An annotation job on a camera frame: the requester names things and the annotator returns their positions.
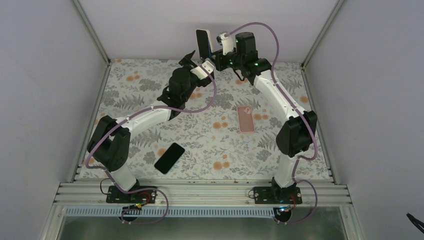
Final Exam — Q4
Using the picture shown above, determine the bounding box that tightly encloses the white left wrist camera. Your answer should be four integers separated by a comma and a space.
190, 58, 215, 80

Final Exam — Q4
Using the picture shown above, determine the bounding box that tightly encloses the black smartphone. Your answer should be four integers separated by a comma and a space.
154, 142, 185, 175

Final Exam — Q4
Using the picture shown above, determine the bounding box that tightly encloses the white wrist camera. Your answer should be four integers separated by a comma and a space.
216, 32, 234, 56
190, 58, 215, 80

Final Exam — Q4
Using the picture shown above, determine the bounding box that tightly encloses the black object at edge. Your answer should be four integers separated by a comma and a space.
406, 212, 424, 233

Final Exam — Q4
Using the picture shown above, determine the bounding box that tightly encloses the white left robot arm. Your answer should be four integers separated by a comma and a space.
87, 53, 215, 203

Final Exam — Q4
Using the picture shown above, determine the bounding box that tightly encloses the pink phone case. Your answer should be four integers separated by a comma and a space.
236, 106, 255, 133

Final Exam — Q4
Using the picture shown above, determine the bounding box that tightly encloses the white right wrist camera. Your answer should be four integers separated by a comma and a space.
216, 32, 234, 56

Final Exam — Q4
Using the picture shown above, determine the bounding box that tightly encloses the aluminium enclosure frame post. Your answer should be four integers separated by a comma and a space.
72, 0, 111, 65

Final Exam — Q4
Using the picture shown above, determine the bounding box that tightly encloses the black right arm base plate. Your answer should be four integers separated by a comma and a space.
252, 186, 303, 205

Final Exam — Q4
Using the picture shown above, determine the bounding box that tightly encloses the floral patterned table mat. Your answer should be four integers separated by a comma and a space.
79, 58, 334, 181

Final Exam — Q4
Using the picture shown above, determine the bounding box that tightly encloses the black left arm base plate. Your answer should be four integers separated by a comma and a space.
105, 186, 157, 205

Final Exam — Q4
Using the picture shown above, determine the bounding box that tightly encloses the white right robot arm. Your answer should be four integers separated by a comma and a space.
211, 32, 318, 204

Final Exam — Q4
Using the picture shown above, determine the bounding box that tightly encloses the right aluminium frame post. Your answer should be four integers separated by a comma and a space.
301, 0, 345, 69

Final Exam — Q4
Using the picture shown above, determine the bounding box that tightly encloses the phone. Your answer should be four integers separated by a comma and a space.
195, 29, 214, 60

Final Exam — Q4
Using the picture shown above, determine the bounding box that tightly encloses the grey slotted cable duct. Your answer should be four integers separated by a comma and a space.
64, 206, 275, 218

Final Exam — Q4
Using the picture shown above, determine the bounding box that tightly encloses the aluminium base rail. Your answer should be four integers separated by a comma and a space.
53, 180, 352, 207

